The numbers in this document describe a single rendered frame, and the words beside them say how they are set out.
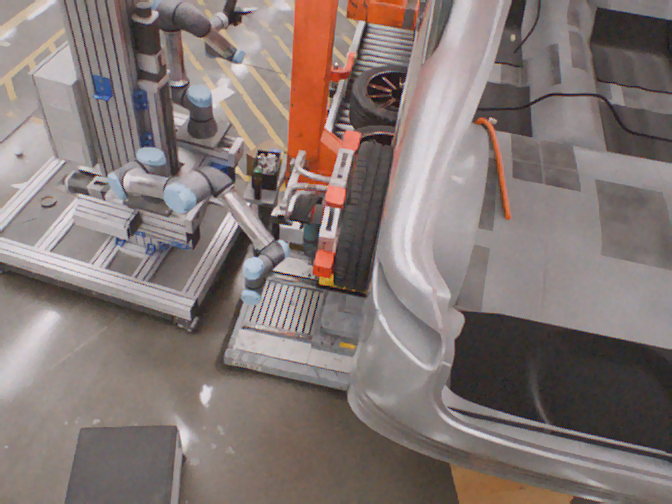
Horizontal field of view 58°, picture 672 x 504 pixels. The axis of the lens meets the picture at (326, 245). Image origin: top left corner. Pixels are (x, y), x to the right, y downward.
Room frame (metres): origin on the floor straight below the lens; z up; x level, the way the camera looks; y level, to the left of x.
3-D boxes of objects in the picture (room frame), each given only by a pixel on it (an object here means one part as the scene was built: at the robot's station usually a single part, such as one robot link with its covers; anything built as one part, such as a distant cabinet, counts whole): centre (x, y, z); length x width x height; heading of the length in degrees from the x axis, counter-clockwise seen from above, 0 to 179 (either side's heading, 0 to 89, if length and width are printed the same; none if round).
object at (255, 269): (1.47, 0.25, 0.95); 0.11 x 0.08 x 0.11; 147
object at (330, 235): (1.95, -0.02, 0.85); 0.54 x 0.07 x 0.54; 175
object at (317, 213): (1.95, 0.05, 0.85); 0.21 x 0.14 x 0.14; 85
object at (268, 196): (2.57, 0.38, 0.44); 0.43 x 0.17 x 0.03; 175
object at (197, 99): (2.44, 0.70, 0.98); 0.13 x 0.12 x 0.14; 64
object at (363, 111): (3.48, -0.36, 0.39); 0.66 x 0.66 x 0.24
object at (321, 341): (1.93, -0.19, 0.13); 0.50 x 0.36 x 0.10; 175
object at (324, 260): (1.63, 0.00, 0.85); 0.09 x 0.08 x 0.07; 175
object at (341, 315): (1.93, -0.19, 0.32); 0.40 x 0.30 x 0.28; 175
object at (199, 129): (2.43, 0.70, 0.87); 0.15 x 0.15 x 0.10
